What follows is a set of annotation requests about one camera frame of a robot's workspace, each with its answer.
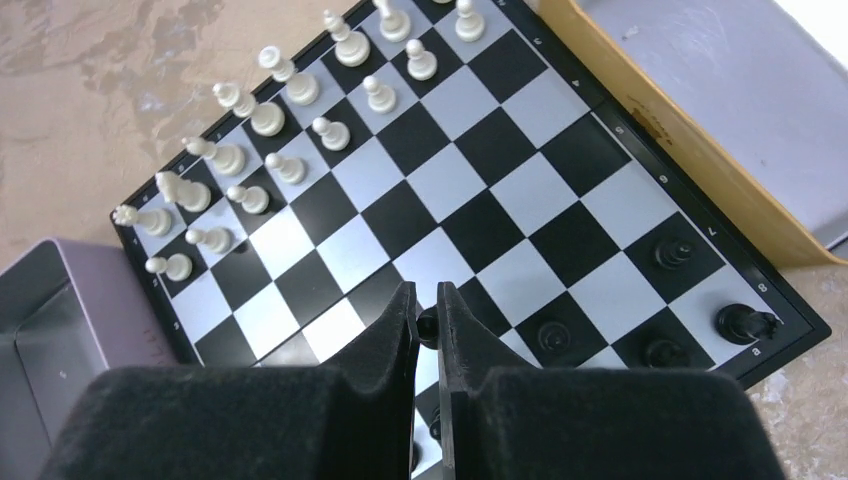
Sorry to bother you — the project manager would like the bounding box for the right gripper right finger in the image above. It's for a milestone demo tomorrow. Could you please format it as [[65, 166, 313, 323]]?
[[436, 282, 784, 479]]

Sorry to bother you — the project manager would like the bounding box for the black white chess board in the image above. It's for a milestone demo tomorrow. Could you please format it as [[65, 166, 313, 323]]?
[[109, 0, 833, 480]]

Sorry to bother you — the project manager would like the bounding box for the silver metal tin tray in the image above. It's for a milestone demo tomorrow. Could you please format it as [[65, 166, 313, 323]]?
[[1, 237, 177, 479]]

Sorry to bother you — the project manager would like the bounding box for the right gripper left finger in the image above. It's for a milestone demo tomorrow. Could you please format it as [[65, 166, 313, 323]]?
[[40, 282, 419, 479]]

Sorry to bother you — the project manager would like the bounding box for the black rook on corner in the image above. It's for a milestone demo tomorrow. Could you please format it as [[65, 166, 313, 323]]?
[[715, 303, 782, 345]]

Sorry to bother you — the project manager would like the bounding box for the black pawn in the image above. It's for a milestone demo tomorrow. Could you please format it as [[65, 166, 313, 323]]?
[[416, 306, 439, 350]]

